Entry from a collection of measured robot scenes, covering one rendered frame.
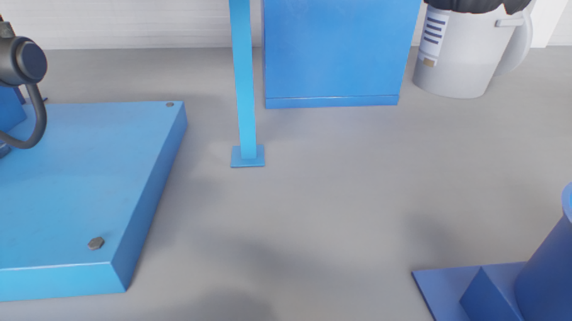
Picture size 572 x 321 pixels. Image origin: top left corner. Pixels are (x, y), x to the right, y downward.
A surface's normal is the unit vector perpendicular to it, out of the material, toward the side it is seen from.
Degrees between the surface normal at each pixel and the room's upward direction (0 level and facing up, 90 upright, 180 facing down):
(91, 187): 0
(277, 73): 90
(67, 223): 0
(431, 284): 0
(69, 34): 90
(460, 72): 93
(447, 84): 93
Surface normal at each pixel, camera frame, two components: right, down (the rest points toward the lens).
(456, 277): 0.02, -0.84
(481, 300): -1.00, 0.04
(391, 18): 0.10, 0.54
